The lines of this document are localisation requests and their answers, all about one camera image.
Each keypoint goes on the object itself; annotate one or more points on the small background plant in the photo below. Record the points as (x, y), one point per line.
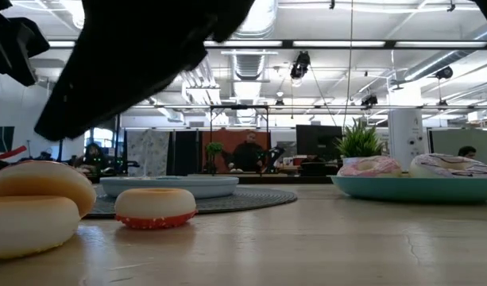
(214, 149)

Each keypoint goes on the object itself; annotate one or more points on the small red iced donut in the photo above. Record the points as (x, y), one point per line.
(48, 178)

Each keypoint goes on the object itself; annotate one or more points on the black monitor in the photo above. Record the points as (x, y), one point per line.
(318, 141)

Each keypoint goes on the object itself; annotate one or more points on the round grey placemat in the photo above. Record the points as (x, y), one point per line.
(247, 198)

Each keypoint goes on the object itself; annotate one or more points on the white pillar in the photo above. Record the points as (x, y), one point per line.
(406, 135)

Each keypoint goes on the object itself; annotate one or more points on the orange partition board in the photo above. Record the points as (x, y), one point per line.
(223, 139)

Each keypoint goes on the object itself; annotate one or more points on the green plate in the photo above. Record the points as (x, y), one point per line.
(406, 190)

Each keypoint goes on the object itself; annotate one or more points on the patterned grey curtain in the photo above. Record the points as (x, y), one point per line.
(148, 153)

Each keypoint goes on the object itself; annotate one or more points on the black hanging ceiling camera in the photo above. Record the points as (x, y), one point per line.
(300, 65)

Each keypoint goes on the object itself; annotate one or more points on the light blue plate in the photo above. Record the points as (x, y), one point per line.
(211, 186)

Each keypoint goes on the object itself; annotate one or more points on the black background robot arm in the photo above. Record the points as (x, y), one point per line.
(275, 154)

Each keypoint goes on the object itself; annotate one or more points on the person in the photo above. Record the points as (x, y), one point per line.
(247, 157)
(93, 157)
(466, 151)

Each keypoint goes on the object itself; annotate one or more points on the black aluminium table frame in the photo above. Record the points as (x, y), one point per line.
(287, 179)

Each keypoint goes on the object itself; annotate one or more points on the green plant in white pot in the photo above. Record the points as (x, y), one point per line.
(358, 143)

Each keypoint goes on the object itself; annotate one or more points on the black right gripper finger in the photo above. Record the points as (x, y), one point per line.
(108, 87)

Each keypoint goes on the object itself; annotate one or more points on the large pink sprinkled donut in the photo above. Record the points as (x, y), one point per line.
(354, 168)

